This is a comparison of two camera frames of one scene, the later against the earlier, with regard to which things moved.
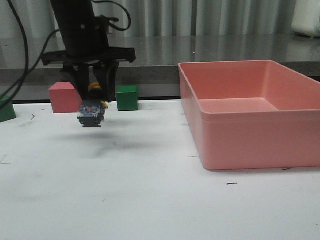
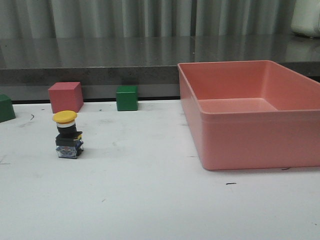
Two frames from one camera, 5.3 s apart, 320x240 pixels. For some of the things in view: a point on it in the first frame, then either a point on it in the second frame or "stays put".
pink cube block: [65, 98] stays put
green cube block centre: [127, 98] stays put
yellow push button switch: [91, 112] -> [68, 143]
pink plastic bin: [247, 115] stays put
